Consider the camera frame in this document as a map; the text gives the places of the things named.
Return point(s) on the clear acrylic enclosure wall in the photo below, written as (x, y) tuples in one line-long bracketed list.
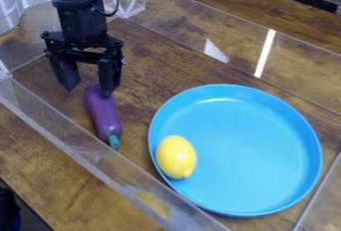
[(272, 45)]

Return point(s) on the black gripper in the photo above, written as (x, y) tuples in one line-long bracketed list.
[(85, 42)]

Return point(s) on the blue round tray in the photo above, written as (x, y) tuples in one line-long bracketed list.
[(259, 152)]

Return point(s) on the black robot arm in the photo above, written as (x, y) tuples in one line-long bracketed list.
[(84, 42)]

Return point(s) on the purple toy eggplant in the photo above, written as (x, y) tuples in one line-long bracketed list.
[(105, 116)]

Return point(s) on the yellow toy lemon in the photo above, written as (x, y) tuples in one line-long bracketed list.
[(176, 157)]

